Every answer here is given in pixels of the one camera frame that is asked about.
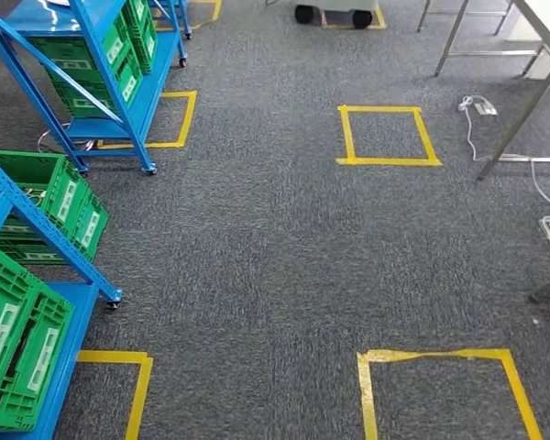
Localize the white cable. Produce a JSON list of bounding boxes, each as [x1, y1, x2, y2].
[[529, 159, 550, 280], [457, 93, 491, 163]]

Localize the black metal table foot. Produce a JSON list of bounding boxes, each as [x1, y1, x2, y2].
[[528, 276, 550, 315]]

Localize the blue metal shelf rack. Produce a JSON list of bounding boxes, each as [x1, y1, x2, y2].
[[0, 0, 188, 179], [0, 150, 123, 440], [147, 0, 193, 40]]

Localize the steel table frame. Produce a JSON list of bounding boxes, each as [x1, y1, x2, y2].
[[415, 0, 516, 37]]

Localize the white cart black wheels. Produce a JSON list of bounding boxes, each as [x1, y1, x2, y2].
[[294, 0, 379, 30]]

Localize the grey cable coil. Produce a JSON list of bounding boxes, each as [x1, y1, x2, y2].
[[37, 121, 97, 154]]

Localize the white desk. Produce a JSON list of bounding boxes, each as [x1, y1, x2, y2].
[[433, 0, 550, 183]]

